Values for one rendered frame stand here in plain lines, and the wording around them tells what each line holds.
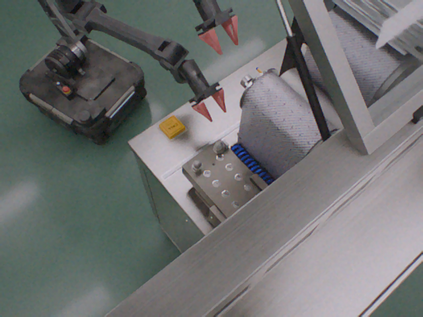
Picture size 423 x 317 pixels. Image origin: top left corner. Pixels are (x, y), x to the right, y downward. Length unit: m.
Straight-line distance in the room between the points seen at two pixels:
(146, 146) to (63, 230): 1.06
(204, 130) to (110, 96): 1.06
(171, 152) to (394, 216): 0.85
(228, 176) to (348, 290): 0.61
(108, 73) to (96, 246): 1.00
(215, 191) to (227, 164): 0.10
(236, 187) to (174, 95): 1.53
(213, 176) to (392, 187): 0.58
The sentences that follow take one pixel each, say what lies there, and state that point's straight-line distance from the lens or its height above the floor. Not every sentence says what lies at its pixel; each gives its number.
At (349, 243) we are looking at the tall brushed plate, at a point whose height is 1.44.
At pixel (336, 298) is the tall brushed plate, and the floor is 1.44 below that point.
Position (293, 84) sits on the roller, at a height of 1.23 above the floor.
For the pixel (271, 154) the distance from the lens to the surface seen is 1.22.
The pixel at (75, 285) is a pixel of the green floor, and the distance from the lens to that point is 2.33.
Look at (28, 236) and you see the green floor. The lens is 2.49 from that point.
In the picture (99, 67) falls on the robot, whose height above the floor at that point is 0.26.
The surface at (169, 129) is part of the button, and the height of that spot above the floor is 0.92.
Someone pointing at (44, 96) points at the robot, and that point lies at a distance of 2.59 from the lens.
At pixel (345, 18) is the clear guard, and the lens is 0.65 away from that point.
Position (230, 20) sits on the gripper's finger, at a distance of 1.20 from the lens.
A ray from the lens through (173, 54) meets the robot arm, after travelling 1.33.
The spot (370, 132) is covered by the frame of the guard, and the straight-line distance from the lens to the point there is 0.65.
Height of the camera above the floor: 2.20
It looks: 63 degrees down
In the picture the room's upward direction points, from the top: 2 degrees clockwise
